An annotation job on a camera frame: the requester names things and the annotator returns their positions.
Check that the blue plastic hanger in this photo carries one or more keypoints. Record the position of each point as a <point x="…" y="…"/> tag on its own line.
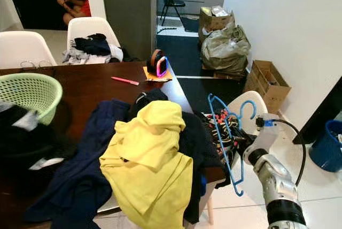
<point x="226" y="149"/>

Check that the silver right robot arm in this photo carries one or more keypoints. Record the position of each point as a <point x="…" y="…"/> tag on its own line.
<point x="280" y="186"/>

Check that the colourful patterned garment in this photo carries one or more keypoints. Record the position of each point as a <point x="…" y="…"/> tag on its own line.
<point x="219" y="124"/>

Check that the white plastic chair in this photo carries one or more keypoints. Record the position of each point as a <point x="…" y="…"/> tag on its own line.
<point x="232" y="106"/>
<point x="24" y="50"/>
<point x="93" y="25"/>

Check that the plain black garment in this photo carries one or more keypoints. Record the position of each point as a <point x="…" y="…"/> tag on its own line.
<point x="195" y="143"/>

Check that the open cardboard box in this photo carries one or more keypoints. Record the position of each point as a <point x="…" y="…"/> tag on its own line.
<point x="267" y="82"/>

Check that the blue bucket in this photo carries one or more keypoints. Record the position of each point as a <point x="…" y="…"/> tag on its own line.
<point x="326" y="149"/>

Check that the olive garbage bag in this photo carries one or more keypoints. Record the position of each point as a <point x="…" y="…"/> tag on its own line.
<point x="225" y="48"/>

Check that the yellow shirt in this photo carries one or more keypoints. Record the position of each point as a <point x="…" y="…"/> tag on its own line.
<point x="149" y="165"/>

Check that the orange paper pad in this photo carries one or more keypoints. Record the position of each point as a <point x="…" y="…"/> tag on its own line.
<point x="150" y="77"/>

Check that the green laundry basket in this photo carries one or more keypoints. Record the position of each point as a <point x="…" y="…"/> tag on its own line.
<point x="29" y="92"/>

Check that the pink pen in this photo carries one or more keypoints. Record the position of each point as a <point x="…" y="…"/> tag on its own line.
<point x="125" y="80"/>

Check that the eyeglasses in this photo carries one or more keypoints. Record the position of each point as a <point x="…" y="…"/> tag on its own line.
<point x="26" y="65"/>

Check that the dark wooden table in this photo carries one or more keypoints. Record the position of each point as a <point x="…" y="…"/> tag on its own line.
<point x="101" y="90"/>

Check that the black folding chair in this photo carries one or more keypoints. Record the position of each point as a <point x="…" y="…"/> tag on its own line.
<point x="171" y="1"/>

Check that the navy garment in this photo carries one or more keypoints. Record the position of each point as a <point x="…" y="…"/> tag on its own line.
<point x="85" y="175"/>

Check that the navy cloth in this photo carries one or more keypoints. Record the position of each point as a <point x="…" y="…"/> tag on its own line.
<point x="92" y="45"/>

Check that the grey white cloth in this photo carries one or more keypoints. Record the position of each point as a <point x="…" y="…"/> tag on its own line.
<point x="80" y="58"/>

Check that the person in red shirt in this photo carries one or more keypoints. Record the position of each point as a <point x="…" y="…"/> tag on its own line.
<point x="77" y="7"/>

